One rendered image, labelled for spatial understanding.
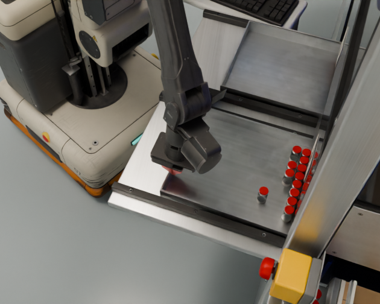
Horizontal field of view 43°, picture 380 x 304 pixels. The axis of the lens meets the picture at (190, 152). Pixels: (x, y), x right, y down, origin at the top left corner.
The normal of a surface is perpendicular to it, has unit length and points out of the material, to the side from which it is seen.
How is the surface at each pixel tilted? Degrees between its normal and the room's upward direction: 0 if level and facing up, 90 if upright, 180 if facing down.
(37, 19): 90
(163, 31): 77
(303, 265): 0
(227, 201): 0
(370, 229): 90
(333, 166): 90
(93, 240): 0
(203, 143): 15
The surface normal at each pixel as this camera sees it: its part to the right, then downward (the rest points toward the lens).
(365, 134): -0.35, 0.78
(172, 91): -0.74, 0.40
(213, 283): 0.01, -0.55
